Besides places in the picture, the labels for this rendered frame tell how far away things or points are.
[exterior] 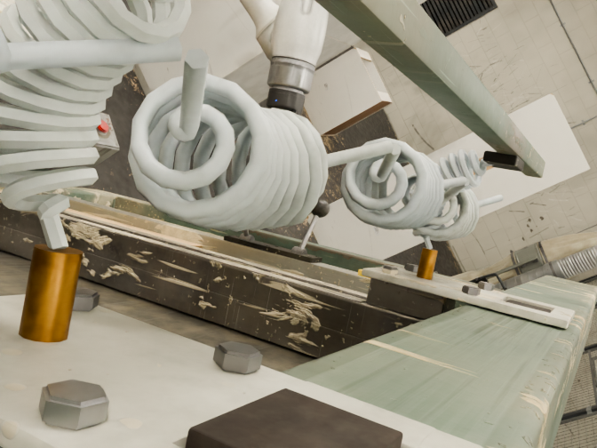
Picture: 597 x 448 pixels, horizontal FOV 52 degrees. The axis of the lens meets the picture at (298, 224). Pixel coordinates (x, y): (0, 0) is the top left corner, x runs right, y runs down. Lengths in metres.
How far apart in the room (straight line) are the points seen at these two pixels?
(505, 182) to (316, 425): 4.51
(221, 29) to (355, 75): 2.65
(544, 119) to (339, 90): 2.25
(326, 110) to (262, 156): 5.93
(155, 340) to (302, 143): 0.12
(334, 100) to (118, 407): 6.02
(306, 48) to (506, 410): 1.04
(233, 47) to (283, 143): 3.34
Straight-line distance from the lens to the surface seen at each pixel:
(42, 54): 0.18
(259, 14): 1.43
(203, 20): 3.74
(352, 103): 6.11
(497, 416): 0.27
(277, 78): 1.25
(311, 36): 1.26
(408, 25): 0.27
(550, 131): 4.64
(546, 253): 6.72
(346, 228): 4.94
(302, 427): 0.17
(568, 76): 9.07
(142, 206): 1.69
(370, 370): 0.29
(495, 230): 9.17
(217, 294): 0.72
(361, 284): 1.10
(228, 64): 3.63
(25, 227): 0.93
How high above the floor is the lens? 1.96
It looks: 24 degrees down
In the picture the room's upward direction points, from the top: 64 degrees clockwise
